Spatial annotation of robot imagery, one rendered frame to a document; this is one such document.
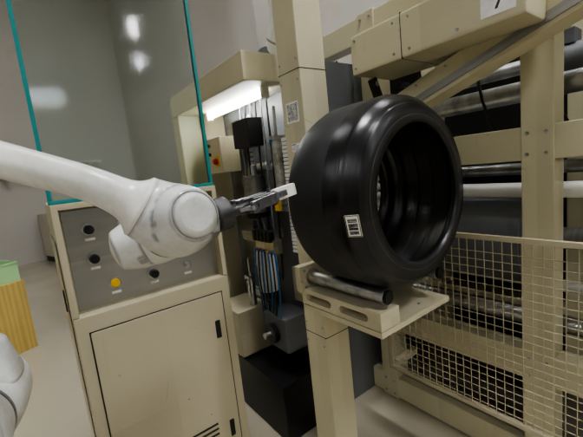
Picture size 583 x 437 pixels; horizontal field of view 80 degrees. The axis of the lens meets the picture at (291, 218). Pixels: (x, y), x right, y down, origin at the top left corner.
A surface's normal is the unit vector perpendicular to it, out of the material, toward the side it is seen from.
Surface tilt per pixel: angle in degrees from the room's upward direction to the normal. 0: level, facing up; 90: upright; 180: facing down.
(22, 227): 90
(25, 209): 90
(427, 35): 90
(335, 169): 72
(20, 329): 90
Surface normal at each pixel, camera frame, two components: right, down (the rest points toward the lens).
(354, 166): -0.17, -0.11
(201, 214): 0.65, -0.11
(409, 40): -0.79, 0.17
